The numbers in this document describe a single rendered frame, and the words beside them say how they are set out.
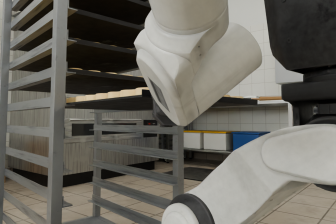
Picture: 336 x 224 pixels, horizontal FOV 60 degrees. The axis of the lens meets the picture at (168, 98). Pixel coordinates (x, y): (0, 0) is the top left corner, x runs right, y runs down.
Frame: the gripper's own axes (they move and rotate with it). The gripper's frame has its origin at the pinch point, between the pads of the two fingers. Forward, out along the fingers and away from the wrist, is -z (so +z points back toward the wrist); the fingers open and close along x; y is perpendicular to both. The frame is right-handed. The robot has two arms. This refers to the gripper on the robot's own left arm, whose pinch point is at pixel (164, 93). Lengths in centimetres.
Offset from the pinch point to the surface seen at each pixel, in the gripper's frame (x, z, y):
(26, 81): 9, -59, 40
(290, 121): -7, -244, -194
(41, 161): -18, -43, 31
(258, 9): 162, -340, -211
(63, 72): 7.7, -27.7, 22.5
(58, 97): 0.9, -27.0, 23.6
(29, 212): -35, -51, 35
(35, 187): -27, -47, 33
